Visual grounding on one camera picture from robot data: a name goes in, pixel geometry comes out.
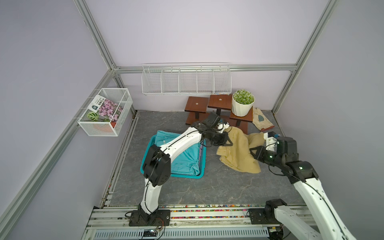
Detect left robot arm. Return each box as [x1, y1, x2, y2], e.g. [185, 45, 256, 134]
[138, 113, 233, 218]

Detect khaki pants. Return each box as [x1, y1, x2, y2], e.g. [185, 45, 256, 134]
[217, 127, 265, 174]

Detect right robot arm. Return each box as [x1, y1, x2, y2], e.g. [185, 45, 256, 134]
[250, 137, 355, 240]

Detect white wire wall shelf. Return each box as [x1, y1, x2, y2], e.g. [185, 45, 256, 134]
[142, 63, 232, 95]

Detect white wire basket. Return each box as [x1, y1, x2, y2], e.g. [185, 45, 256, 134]
[78, 88, 133, 137]

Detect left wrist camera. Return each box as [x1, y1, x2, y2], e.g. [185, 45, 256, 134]
[216, 119, 230, 133]

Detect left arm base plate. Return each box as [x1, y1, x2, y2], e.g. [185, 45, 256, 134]
[129, 210, 171, 227]

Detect pink artificial flowers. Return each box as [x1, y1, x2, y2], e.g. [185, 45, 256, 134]
[97, 99, 123, 123]

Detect brown wooden tiered stand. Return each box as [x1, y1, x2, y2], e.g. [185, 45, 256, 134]
[185, 95, 253, 134]

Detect teal pants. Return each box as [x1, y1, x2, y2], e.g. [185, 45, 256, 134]
[154, 131, 203, 178]

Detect white pot green plant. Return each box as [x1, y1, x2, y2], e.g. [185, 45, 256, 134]
[232, 90, 255, 117]

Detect beige glove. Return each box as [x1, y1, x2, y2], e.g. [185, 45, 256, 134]
[252, 108, 275, 132]

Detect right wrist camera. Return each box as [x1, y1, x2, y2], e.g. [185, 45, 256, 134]
[264, 132, 280, 152]

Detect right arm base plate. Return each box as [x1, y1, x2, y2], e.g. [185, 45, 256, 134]
[247, 208, 281, 225]

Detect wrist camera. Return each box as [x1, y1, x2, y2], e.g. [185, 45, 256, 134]
[216, 119, 230, 133]
[264, 132, 280, 152]

